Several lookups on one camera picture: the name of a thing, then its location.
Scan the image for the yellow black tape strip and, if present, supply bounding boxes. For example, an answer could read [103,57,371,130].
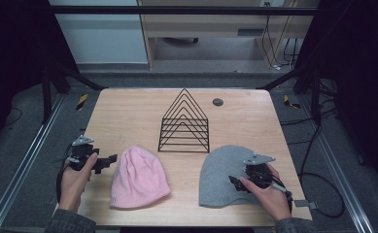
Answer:
[283,94,301,110]
[76,93,89,112]

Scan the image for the dark curtain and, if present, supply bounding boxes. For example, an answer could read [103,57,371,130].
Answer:
[0,0,81,157]
[292,0,378,196]

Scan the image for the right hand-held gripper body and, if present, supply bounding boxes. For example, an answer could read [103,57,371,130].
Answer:
[242,153,277,190]

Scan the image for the black wire rack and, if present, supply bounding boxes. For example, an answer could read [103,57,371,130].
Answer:
[157,87,211,154]

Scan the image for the aluminium floor rail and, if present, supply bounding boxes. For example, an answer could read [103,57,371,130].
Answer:
[0,93,66,233]
[297,93,376,233]

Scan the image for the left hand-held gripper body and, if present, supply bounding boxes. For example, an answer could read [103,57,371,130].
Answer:
[67,135,100,172]

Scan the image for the grey beanie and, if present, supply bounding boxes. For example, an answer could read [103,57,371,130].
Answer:
[198,144,269,209]

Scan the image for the person's left hand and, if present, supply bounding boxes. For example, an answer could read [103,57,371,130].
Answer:
[58,151,99,214]

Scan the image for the person's right hand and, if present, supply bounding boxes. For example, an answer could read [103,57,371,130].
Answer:
[239,163,293,223]

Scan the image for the white cabinet panel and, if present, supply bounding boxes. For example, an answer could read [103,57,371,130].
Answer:
[48,0,150,65]

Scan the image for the light wooden desk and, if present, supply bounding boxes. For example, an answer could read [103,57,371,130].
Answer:
[137,0,315,71]

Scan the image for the black crossbar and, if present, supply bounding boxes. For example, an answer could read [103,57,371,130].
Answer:
[50,5,319,16]

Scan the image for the thin black floor cable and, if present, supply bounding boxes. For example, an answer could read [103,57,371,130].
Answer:
[3,106,24,128]

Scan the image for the black metal stand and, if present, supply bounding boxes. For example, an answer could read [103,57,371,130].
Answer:
[42,62,106,124]
[257,65,323,126]

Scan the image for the yellow hanging cable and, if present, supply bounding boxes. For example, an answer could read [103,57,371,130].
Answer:
[271,0,299,68]

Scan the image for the black floor cable loop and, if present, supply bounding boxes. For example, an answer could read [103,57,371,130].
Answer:
[298,122,346,218]

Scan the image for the pink beanie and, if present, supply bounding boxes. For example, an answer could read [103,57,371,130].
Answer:
[109,145,172,211]

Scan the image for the grey metal bracket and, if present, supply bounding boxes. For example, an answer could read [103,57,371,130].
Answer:
[293,199,318,210]

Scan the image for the black hanging cable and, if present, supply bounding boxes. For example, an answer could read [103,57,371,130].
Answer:
[260,1,276,68]

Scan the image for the right gripper cable with plug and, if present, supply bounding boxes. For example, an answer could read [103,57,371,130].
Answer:
[267,174,294,215]

